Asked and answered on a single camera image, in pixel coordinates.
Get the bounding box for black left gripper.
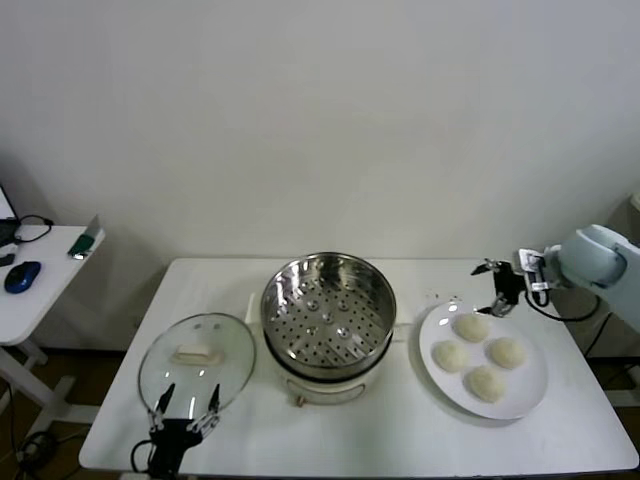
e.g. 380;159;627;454
147;383;222;480

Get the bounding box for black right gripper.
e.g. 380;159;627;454
470;258;526;319

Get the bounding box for white steamed baozi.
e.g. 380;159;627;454
452;313;492;345
486;336;527;371
431;340;470;374
464;365;506;404

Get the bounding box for glass lid with cream handle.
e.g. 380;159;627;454
138;312;257;419

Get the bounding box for perforated steel steamer basket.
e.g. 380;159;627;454
244;252;412;377

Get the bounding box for white round plate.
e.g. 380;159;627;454
408;299;550;421

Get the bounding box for cream electric cooking pot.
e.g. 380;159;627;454
243;299;416;407

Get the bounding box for white side table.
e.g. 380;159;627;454
0;224;106;436

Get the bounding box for green and white flat box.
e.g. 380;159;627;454
67;214;105;261

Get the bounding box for blue computer mouse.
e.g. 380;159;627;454
3;260;42;294

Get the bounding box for laptop computer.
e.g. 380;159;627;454
0;184;19;246

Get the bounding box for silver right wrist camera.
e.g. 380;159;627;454
514;248;549;294

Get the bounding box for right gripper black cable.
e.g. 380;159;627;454
522;287;601;324

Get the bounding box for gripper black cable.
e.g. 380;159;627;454
130;438;157;474
522;287;601;324

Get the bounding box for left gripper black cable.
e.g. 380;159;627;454
130;438;157;474

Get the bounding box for power cable with black plug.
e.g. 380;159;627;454
584;309;619;359

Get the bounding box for tangled floor cables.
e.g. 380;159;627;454
14;428;57;474

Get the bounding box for black looped cable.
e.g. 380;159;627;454
12;214;54;246

